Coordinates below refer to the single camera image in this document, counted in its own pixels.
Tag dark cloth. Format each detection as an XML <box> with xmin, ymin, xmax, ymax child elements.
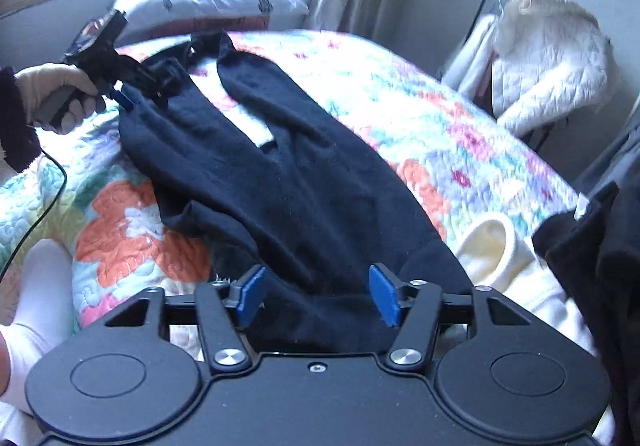
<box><xmin>531</xmin><ymin>181</ymin><xmax>640</xmax><ymax>446</ymax></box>

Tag white quilted jacket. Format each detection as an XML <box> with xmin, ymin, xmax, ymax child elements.
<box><xmin>491</xmin><ymin>0</ymin><xmax>622</xmax><ymax>137</ymax></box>

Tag white sock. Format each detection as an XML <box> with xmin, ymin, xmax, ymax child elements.
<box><xmin>0</xmin><ymin>238</ymin><xmax>77</xmax><ymax>418</ymax></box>

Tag brown wooden headboard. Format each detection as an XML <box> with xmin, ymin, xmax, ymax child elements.
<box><xmin>164</xmin><ymin>14</ymin><xmax>274</xmax><ymax>35</ymax></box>

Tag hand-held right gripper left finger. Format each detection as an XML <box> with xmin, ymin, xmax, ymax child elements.
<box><xmin>102</xmin><ymin>265</ymin><xmax>267</xmax><ymax>375</ymax></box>

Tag person's left hand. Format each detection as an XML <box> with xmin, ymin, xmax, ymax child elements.
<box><xmin>15</xmin><ymin>63</ymin><xmax>108</xmax><ymax>135</ymax></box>

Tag floral quilted bedspread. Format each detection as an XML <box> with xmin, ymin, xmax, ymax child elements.
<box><xmin>0</xmin><ymin>28</ymin><xmax>587</xmax><ymax>363</ymax></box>

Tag black pants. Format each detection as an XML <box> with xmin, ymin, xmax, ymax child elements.
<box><xmin>117</xmin><ymin>30</ymin><xmax>476</xmax><ymax>358</ymax></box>

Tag black cable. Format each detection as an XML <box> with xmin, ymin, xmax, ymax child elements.
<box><xmin>0</xmin><ymin>123</ymin><xmax>69</xmax><ymax>279</ymax></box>

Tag white hanging towel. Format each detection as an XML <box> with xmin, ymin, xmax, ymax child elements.
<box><xmin>444</xmin><ymin>14</ymin><xmax>502</xmax><ymax>102</ymax></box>

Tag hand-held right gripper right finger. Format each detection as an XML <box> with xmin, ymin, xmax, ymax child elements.
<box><xmin>369</xmin><ymin>264</ymin><xmax>533</xmax><ymax>372</ymax></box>

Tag white pillow with cat print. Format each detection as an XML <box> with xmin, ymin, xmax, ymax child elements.
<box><xmin>112</xmin><ymin>0</ymin><xmax>309</xmax><ymax>35</ymax></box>

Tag cream fleece garment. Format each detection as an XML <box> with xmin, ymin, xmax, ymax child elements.
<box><xmin>452</xmin><ymin>213</ymin><xmax>618</xmax><ymax>446</ymax></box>

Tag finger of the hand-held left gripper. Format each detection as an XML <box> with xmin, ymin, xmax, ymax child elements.
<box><xmin>107</xmin><ymin>80</ymin><xmax>137</xmax><ymax>113</ymax></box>
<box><xmin>146</xmin><ymin>60</ymin><xmax>187</xmax><ymax>109</ymax></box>

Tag person's left forearm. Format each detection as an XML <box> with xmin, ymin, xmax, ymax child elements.
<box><xmin>0</xmin><ymin>66</ymin><xmax>42</xmax><ymax>175</ymax></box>

